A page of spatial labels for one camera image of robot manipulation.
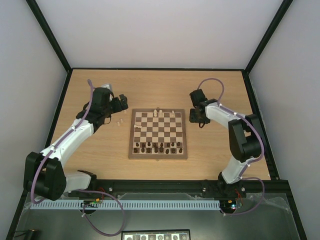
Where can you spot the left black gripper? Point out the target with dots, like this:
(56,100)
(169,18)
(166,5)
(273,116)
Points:
(124,101)

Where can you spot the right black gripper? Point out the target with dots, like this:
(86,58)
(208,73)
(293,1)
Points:
(196,116)

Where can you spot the light king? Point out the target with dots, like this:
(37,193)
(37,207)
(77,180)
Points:
(155,113)

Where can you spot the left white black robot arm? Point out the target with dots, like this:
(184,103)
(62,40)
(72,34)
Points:
(44,173)

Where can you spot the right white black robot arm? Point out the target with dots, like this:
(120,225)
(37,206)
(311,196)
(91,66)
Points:
(245,141)

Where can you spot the wooden chess board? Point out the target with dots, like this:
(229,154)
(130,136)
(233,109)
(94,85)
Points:
(159,129)

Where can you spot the dark chess pieces back row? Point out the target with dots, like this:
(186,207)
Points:
(158,144)

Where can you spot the dark chess pieces row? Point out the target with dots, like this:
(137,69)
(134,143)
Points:
(158,144)
(159,150)

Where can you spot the dark chess pieces front row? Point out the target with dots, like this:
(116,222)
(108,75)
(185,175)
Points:
(159,150)

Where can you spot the right controller board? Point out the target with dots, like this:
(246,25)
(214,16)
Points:
(233,204)

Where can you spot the controller board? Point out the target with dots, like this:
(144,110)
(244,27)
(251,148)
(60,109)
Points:
(91,203)
(233,204)

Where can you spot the left controller board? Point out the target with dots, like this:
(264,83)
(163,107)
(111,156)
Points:
(91,203)

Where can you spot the left light piece pair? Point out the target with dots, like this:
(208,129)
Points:
(121,121)

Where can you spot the printed reference sheet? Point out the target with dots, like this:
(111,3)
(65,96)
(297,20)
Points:
(156,235)

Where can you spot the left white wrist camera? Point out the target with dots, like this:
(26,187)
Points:
(107,86)

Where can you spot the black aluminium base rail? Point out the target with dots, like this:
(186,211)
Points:
(204,188)

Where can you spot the light blue cable duct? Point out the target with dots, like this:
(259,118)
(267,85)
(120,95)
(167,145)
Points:
(211,205)

